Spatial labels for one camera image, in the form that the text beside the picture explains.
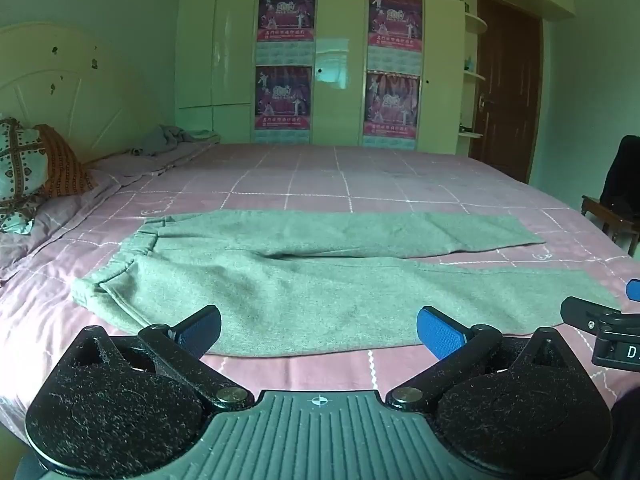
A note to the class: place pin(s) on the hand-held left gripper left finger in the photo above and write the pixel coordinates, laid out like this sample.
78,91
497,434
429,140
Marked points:
199,331

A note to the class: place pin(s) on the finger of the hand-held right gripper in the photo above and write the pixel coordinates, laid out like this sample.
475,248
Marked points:
590,311
634,291

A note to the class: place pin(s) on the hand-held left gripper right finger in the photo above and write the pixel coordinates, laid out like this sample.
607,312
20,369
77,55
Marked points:
440,332

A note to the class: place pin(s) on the grey-green pants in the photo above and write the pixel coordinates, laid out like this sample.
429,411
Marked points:
300,280

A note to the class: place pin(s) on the wooden chair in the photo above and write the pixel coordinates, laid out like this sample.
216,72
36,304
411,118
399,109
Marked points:
607,217

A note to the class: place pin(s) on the dark garment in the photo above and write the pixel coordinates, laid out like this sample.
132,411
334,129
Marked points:
622,175

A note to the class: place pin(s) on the pink checked bed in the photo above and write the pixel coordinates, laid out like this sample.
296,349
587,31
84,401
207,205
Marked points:
380,180

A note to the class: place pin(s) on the lavender quilt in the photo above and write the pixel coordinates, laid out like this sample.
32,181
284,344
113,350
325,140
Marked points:
75,200

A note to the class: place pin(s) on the grey crumpled blanket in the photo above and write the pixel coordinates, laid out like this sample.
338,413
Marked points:
167,139

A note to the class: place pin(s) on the small dark item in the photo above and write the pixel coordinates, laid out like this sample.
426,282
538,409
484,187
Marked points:
465,129

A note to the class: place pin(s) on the orange patterned pillow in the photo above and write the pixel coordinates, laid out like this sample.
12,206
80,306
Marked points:
62,165

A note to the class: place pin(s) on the brown wooden door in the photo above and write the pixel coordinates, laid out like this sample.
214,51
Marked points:
507,90

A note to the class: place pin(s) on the teal patterned pillow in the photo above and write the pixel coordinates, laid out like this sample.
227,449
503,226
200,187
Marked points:
20,170

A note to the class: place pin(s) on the cream corner shelf unit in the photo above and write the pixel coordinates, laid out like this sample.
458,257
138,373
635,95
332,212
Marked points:
472,77

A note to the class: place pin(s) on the small teal item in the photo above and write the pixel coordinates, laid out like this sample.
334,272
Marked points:
469,63

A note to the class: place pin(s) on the cream wooden headboard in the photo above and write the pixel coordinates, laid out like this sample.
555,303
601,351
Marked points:
65,90

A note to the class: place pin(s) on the cream wardrobe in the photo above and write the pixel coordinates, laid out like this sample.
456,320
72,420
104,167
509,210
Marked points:
340,50

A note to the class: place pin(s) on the pink wall poster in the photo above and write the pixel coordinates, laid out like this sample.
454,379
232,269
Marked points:
286,15
283,96
391,105
395,20

